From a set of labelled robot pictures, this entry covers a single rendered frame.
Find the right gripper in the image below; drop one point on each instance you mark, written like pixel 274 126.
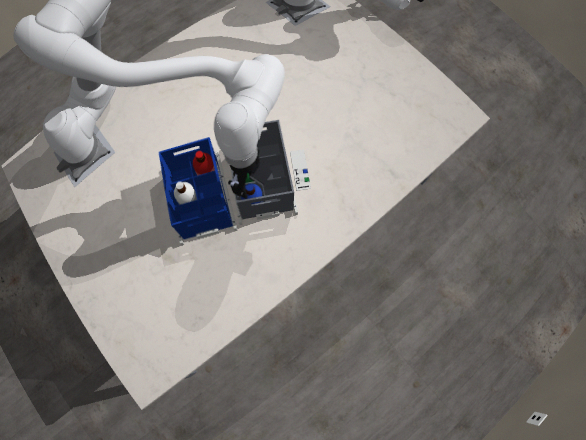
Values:
pixel 238 173

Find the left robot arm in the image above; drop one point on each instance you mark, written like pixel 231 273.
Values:
pixel 299 8

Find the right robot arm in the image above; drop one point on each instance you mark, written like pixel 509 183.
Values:
pixel 52 39

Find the white paper pick list strip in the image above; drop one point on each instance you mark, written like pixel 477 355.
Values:
pixel 300 170

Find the white bottle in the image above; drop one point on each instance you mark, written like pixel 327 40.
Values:
pixel 184 194

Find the blue crate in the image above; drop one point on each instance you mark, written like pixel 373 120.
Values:
pixel 179 170

